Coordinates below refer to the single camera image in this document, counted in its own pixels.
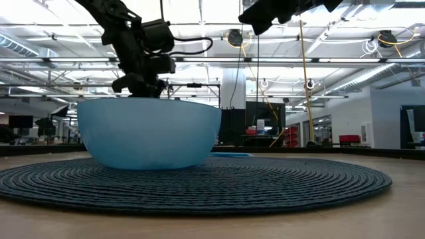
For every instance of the white building column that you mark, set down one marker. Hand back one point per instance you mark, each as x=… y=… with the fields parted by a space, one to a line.
x=232 y=86

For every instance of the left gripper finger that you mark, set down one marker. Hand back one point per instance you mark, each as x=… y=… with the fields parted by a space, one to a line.
x=156 y=90
x=137 y=89

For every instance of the black cabinet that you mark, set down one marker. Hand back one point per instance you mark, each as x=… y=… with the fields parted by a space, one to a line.
x=231 y=127

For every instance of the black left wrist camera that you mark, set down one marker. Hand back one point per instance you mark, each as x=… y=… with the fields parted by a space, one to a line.
x=157 y=34

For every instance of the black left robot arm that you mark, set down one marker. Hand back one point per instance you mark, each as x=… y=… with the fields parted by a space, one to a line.
x=106 y=16

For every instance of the black monitor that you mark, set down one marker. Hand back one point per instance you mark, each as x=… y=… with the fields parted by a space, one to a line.
x=20 y=121

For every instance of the black board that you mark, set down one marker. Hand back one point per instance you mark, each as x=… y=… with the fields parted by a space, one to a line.
x=265 y=113

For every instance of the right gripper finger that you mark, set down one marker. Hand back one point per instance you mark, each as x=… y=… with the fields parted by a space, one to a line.
x=265 y=13
x=264 y=28

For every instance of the black table frame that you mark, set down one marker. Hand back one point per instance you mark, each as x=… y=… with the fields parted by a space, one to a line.
x=365 y=151

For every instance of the round dark woven placemat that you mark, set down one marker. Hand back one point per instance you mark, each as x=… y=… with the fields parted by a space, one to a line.
x=232 y=186

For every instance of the red storage shelf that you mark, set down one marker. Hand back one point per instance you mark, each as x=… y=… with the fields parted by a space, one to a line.
x=291 y=136

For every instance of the black background rig frame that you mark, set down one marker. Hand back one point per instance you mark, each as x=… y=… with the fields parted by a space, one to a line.
x=194 y=85

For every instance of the blue plastic bowl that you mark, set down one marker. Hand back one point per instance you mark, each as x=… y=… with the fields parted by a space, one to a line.
x=149 y=132

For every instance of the red box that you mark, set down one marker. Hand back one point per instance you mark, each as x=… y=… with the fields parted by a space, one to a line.
x=349 y=138

